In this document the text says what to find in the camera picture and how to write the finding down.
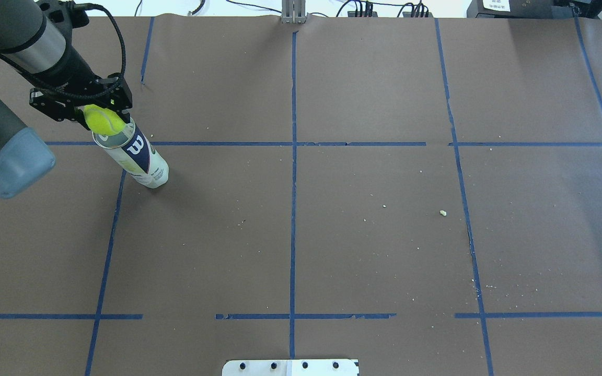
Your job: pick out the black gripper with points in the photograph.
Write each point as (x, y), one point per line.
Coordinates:
(74, 71)

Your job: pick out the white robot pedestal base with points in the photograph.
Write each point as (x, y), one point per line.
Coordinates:
(292, 367)

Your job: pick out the black desktop computer box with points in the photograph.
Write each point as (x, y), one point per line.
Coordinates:
(518, 10)

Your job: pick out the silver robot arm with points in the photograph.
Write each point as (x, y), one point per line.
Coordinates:
(36, 45)

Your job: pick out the aluminium frame post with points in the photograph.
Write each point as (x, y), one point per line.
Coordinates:
(293, 12)

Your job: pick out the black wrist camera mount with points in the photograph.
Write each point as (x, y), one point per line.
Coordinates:
(64, 14)

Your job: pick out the yellow tennis ball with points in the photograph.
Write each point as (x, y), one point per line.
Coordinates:
(101, 121)

